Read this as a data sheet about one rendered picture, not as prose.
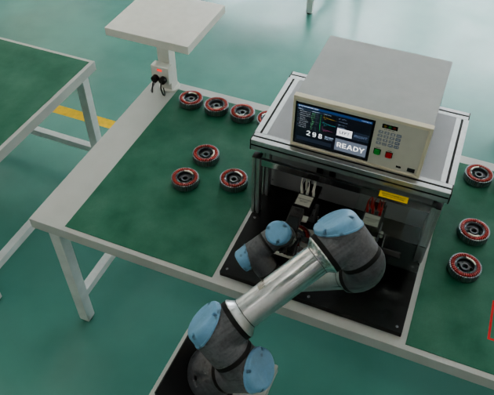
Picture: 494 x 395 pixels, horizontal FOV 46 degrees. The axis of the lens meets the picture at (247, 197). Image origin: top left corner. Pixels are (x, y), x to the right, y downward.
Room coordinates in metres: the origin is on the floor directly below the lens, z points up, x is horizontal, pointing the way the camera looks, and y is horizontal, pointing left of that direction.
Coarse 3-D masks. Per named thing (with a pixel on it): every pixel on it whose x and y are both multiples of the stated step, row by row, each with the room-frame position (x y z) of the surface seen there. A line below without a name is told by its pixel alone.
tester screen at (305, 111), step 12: (300, 108) 1.49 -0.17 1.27; (312, 108) 1.47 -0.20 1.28; (300, 120) 1.49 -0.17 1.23; (312, 120) 1.47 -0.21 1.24; (324, 120) 1.46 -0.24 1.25; (336, 120) 1.44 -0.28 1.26; (348, 120) 1.43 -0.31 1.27; (360, 120) 1.41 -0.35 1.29; (300, 132) 1.48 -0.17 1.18; (324, 132) 1.45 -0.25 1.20; (360, 132) 1.41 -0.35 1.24; (312, 144) 1.47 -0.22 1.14
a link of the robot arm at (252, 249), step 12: (252, 240) 1.15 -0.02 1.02; (264, 240) 1.14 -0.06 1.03; (240, 252) 1.12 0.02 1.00; (252, 252) 1.11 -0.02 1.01; (264, 252) 1.11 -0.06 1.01; (240, 264) 1.09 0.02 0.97; (252, 264) 1.09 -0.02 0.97; (264, 264) 1.09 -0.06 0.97; (276, 264) 1.11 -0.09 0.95; (264, 276) 1.08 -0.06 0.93
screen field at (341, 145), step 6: (336, 138) 1.44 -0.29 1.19; (336, 144) 1.44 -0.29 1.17; (342, 144) 1.43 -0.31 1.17; (348, 144) 1.42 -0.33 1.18; (354, 144) 1.42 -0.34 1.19; (360, 144) 1.41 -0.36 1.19; (342, 150) 1.43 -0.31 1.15; (348, 150) 1.42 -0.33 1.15; (354, 150) 1.41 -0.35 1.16; (360, 150) 1.41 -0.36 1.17; (360, 156) 1.41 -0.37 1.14
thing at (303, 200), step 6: (312, 186) 1.51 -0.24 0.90; (318, 186) 1.51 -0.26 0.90; (318, 192) 1.48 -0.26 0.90; (300, 198) 1.43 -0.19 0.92; (306, 198) 1.43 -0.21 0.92; (312, 198) 1.43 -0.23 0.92; (294, 204) 1.40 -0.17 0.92; (300, 204) 1.40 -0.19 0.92; (306, 204) 1.40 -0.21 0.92; (312, 204) 1.40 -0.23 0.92; (306, 210) 1.38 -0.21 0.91; (312, 210) 1.40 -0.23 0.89; (306, 216) 1.38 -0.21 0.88; (306, 222) 1.35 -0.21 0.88
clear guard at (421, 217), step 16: (368, 192) 1.32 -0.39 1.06; (400, 192) 1.32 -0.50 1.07; (368, 208) 1.25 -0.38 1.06; (384, 208) 1.25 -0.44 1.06; (400, 208) 1.25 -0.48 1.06; (416, 208) 1.25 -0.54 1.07; (432, 208) 1.25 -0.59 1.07; (368, 224) 1.18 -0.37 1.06; (384, 224) 1.18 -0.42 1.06; (400, 224) 1.18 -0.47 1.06; (416, 224) 1.18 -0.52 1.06; (384, 240) 1.13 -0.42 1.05; (400, 240) 1.12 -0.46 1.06; (416, 240) 1.12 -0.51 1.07; (400, 256) 1.08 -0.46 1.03; (416, 256) 1.08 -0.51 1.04; (416, 272) 1.04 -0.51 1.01
